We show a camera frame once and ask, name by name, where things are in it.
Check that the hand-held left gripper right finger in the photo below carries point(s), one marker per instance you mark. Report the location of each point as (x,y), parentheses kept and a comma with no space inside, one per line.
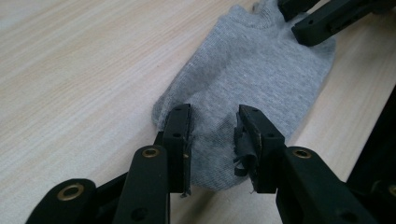
(264,149)

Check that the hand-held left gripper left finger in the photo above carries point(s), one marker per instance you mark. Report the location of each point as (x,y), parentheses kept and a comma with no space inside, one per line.
(177,143)

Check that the grey sock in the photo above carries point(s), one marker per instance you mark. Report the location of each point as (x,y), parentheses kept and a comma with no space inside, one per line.
(249,81)

